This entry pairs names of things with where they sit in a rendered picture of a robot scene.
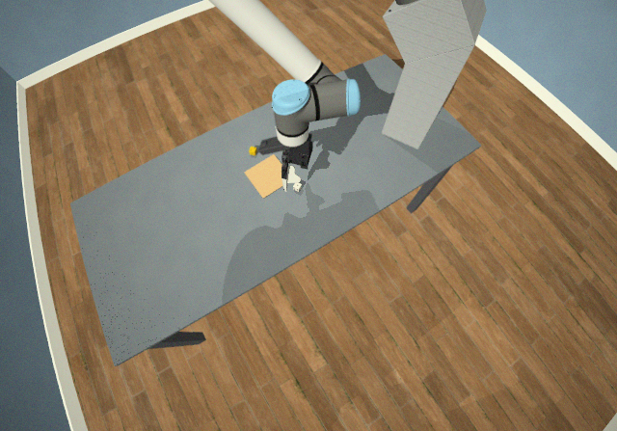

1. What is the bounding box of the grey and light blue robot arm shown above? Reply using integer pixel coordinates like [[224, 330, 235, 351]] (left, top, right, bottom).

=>
[[209, 0, 361, 155]]

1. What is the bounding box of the tan flat mat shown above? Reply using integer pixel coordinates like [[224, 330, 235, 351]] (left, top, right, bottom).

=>
[[245, 154, 282, 198]]

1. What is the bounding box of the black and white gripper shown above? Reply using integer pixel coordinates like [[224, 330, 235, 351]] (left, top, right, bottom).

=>
[[282, 134, 313, 192]]

